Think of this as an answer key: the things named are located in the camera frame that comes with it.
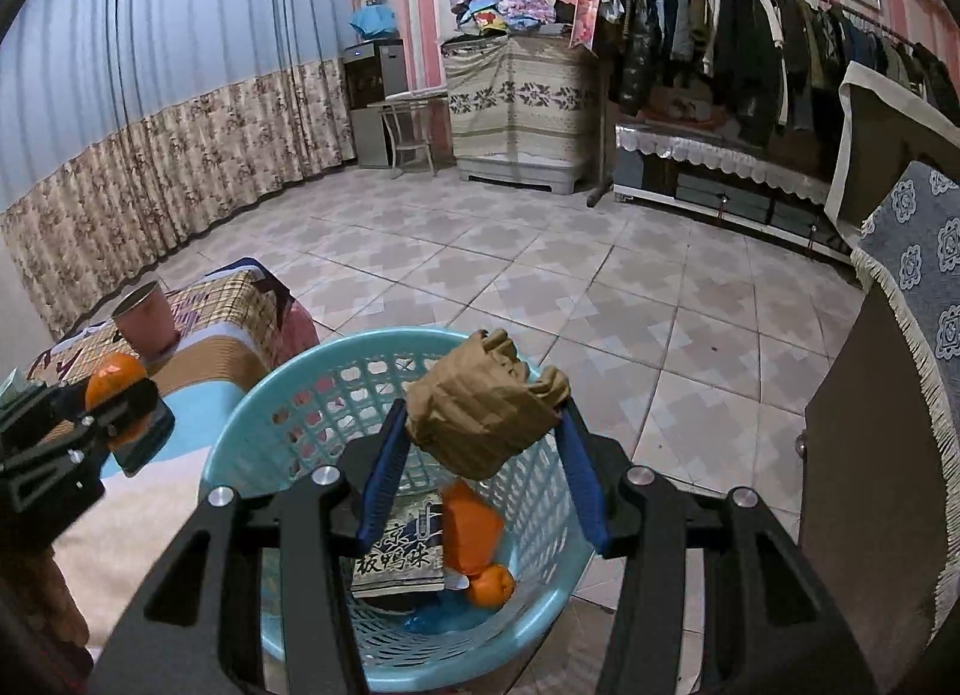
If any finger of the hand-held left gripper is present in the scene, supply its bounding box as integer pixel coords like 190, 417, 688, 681
112, 399, 178, 476
34, 377, 161, 443

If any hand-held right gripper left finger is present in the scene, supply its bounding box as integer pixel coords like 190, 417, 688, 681
86, 399, 413, 695

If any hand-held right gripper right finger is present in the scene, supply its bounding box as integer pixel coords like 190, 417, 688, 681
559, 395, 878, 695

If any orange fruit with peel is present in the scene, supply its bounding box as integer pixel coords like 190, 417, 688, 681
465, 564, 518, 607
84, 352, 152, 450

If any dark printed snack packet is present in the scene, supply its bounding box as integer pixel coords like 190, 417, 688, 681
351, 492, 447, 598

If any orange snack wrapper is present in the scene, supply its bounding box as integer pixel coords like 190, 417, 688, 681
439, 477, 505, 576

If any brown paper ball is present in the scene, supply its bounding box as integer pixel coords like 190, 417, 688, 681
405, 327, 572, 480

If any light blue plastic basket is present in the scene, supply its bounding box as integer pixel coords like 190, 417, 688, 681
199, 327, 601, 695

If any person's left forearm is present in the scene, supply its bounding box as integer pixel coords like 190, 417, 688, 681
26, 541, 95, 670

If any pink cup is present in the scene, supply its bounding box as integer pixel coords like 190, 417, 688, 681
111, 280, 181, 359

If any blue and floral curtain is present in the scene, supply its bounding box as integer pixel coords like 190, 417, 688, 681
0, 0, 357, 336

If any low black cabinet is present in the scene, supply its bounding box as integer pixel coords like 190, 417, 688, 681
613, 124, 856, 265

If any white lace cloth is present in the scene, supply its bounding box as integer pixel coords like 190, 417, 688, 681
615, 124, 833, 205

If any cloth covered cabinet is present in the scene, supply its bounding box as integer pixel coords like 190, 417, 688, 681
441, 35, 601, 197

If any metal clothes rack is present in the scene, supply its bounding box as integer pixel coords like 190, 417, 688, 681
585, 0, 960, 210

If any grey water dispenser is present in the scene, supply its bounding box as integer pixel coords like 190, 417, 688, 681
343, 39, 410, 167

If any blue floral fringed cloth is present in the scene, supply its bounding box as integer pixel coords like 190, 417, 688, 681
851, 159, 960, 636

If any blue bag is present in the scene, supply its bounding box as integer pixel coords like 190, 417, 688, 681
350, 5, 400, 43

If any brown cloth cover white trim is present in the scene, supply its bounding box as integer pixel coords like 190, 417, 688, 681
829, 61, 960, 246

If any row of hanging clothes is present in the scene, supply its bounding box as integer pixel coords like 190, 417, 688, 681
611, 0, 960, 149

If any pink hanging bag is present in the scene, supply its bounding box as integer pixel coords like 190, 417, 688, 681
570, 0, 605, 52

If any pile of folded clothes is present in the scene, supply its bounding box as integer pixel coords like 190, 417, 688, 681
450, 0, 575, 37

